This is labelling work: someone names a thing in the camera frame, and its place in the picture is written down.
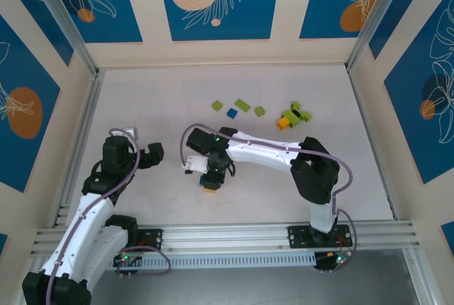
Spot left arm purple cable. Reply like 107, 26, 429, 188
45, 127, 172, 305

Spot aluminium side rail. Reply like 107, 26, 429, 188
52, 70, 104, 228
345, 65, 399, 221

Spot small electronics board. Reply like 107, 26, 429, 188
314, 251, 353, 274
112, 252, 145, 279

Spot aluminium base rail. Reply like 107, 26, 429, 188
31, 220, 416, 255

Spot white slotted cable duct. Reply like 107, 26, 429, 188
45, 253, 316, 271

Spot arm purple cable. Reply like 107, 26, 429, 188
179, 123, 358, 260
45, 127, 172, 305

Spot aluminium corner post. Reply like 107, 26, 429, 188
24, 0, 100, 76
346, 0, 412, 74

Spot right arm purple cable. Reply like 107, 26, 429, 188
179, 123, 358, 260

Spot grey metal sheet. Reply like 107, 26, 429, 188
84, 269, 426, 305

